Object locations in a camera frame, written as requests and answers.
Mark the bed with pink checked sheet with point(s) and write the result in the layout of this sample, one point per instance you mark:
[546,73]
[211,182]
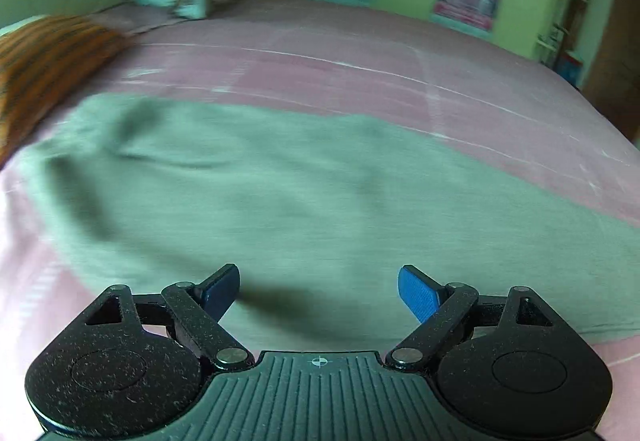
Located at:
[350,36]

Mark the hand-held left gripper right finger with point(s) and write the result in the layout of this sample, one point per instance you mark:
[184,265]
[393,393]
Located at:
[417,293]

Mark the blue and red box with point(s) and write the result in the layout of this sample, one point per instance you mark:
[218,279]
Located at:
[570,68]

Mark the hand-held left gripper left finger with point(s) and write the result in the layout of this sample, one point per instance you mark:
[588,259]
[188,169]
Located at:
[222,291]

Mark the orange striped pillow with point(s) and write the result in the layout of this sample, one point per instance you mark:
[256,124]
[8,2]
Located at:
[45,66]

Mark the green cloth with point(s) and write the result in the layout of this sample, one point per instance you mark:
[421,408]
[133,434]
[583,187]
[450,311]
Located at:
[310,201]

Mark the brown wooden door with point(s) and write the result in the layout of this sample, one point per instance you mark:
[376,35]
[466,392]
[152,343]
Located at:
[617,56]

